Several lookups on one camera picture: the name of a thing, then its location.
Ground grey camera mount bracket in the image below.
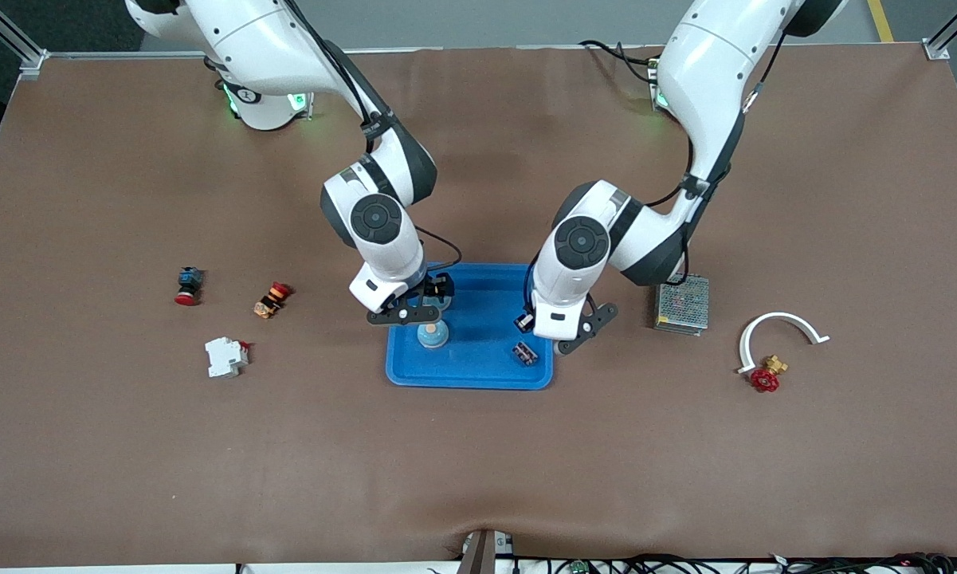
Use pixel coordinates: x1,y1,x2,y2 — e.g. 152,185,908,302
458,529,515,574

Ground metal mesh power supply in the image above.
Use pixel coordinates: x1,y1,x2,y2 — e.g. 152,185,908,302
656,275,711,336

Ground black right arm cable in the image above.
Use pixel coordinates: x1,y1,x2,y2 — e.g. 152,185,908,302
283,0,465,276

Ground brass valve red handwheel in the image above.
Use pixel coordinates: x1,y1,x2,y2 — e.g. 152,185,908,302
749,356,789,393

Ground black base cables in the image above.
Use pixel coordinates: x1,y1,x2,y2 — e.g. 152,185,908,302
579,38,661,81

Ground aluminium frame corner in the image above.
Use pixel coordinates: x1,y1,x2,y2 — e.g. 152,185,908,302
0,0,49,78
923,0,957,61

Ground white circuit breaker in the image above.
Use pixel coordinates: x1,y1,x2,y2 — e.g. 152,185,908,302
205,336,251,379

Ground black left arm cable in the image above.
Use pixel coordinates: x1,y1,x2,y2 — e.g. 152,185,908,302
645,32,790,212

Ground red push button blue body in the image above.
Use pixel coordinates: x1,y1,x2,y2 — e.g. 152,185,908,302
175,267,205,307

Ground black cable bundle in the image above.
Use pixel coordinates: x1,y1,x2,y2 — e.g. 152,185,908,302
514,552,957,574

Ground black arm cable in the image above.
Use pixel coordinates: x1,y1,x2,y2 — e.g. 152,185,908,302
283,0,465,276
645,32,790,212

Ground blue plastic tray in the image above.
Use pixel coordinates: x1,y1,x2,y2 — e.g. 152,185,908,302
386,262,555,391

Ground white curved plastic bracket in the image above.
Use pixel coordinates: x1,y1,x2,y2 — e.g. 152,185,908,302
736,312,831,375

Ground orange red button switch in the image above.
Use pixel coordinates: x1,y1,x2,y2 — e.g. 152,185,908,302
253,281,291,320

